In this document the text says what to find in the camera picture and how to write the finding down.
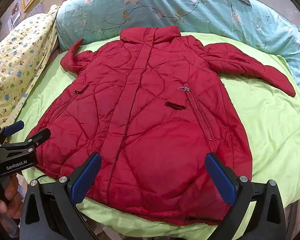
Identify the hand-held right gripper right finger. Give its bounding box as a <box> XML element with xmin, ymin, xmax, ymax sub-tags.
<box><xmin>205</xmin><ymin>152</ymin><xmax>287</xmax><ymax>240</ymax></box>

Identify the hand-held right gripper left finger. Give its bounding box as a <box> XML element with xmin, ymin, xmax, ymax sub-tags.
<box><xmin>23</xmin><ymin>152</ymin><xmax>102</xmax><ymax>240</ymax></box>

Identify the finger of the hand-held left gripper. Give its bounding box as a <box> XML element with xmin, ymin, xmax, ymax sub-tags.
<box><xmin>25</xmin><ymin>128</ymin><xmax>52</xmax><ymax>148</ymax></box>
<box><xmin>1</xmin><ymin>120</ymin><xmax>25</xmax><ymax>137</ymax></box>

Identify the red quilted jacket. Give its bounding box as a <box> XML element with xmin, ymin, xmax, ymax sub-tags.
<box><xmin>34</xmin><ymin>25</ymin><xmax>296</xmax><ymax>226</ymax></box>

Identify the person's left hand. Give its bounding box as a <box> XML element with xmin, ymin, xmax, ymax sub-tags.
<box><xmin>0</xmin><ymin>172</ymin><xmax>23</xmax><ymax>223</ymax></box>

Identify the yellow printed blanket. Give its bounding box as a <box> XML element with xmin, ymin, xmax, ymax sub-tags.
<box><xmin>0</xmin><ymin>4</ymin><xmax>59</xmax><ymax>128</ymax></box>

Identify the green bed sheet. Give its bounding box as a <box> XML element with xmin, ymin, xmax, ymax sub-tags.
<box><xmin>7</xmin><ymin>31</ymin><xmax>300</xmax><ymax>239</ymax></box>

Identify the blue floral quilt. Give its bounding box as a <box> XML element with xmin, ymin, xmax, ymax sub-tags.
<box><xmin>55</xmin><ymin>0</ymin><xmax>300</xmax><ymax>96</ymax></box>

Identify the black cable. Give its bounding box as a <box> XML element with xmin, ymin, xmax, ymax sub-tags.
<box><xmin>31</xmin><ymin>174</ymin><xmax>57</xmax><ymax>181</ymax></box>

